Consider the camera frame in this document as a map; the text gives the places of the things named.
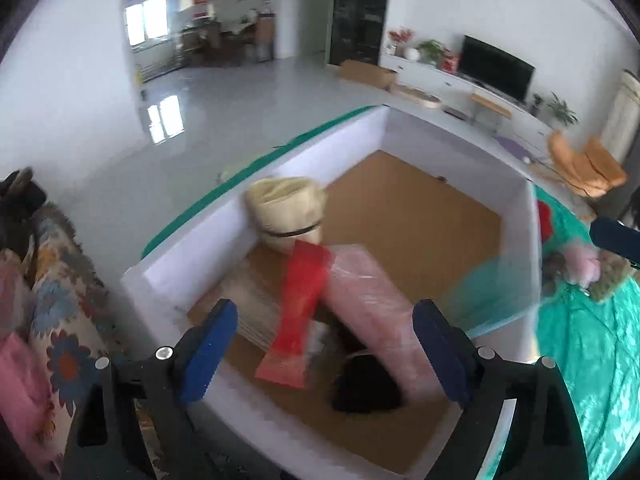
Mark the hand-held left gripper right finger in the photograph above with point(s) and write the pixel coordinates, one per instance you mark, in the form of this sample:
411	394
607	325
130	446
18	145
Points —
442	350

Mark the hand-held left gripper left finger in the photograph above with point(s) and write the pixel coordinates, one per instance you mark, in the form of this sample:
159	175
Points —
207	350

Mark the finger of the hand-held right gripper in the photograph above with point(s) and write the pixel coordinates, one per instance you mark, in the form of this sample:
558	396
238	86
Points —
615	240

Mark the pink mesh bath pouf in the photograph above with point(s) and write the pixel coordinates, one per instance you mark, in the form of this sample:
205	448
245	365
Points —
580	265

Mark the clear pack of wooden sticks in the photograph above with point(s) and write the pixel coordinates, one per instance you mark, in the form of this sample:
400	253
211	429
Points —
255	305

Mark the black lace hair bow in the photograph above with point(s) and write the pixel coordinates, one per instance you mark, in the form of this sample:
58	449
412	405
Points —
367	390

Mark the pink face mask pack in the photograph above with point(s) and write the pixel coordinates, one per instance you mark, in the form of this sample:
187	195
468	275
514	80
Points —
370	300

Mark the red foil packet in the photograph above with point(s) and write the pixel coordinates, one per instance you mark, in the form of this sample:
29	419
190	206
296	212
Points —
300	300

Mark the beige cloth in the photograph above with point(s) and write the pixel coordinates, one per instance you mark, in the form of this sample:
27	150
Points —
285	205

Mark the white box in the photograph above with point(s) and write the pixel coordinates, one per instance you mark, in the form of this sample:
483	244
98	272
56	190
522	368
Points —
440	135

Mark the olive brown cloth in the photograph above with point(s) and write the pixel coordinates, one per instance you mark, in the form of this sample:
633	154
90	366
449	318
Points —
612	280

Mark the red fluffy cloth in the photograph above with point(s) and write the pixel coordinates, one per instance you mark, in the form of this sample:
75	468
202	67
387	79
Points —
545	220

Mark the orange lounge chair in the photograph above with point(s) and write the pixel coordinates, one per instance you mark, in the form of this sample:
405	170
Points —
575	165

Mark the cream curtain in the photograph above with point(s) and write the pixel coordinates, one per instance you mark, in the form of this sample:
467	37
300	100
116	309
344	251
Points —
625	110

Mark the purple mat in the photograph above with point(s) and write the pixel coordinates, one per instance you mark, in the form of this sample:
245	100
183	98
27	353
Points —
515	146

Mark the large potted plant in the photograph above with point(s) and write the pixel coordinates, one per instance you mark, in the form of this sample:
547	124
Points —
561	107

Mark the floral blanket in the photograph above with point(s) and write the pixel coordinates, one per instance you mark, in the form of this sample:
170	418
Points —
65	310

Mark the small potted plant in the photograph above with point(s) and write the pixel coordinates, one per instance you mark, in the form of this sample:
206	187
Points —
537	102

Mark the small wooden stool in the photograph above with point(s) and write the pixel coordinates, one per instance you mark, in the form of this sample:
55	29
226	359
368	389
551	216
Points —
490	102

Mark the pink cloth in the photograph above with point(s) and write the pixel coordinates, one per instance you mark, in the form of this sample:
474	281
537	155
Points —
22	390

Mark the black television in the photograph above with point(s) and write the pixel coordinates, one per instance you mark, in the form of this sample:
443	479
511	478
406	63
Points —
495	67

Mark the dark cloth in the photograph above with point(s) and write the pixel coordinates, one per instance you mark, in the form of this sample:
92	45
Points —
17	210

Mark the white television cabinet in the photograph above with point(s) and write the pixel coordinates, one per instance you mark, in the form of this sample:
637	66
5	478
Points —
440	80

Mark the round wooden tray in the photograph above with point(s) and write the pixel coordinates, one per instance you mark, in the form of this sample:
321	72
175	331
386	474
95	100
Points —
421	97

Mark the bushy green plant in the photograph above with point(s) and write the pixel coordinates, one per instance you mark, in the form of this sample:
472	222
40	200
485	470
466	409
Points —
431	50

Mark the white round vase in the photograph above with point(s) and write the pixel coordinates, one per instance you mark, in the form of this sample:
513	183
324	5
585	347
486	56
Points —
411	54

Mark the flat cardboard box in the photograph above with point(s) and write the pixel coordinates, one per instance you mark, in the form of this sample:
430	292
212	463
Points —
367	74

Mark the red flowers in vase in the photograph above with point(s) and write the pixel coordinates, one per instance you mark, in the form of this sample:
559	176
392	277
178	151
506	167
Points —
401	37

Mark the dining table with chairs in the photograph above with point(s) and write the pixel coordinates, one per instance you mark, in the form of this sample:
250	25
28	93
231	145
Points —
215	42

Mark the window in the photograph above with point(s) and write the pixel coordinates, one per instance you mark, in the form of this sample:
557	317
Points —
145	22

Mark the dark glass cabinet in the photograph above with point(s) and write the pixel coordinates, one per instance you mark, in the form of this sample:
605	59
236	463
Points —
360	10

